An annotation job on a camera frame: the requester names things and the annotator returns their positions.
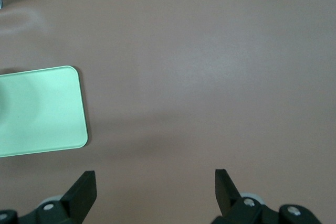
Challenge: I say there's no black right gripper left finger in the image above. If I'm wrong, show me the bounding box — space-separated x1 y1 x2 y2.
0 170 97 224

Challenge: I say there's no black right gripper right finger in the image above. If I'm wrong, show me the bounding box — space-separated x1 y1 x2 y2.
211 168 323 224

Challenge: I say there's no light green rectangular tray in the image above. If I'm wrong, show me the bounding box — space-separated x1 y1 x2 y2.
0 65 89 158

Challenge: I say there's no brown table mat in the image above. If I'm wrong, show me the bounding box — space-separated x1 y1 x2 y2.
0 0 336 224

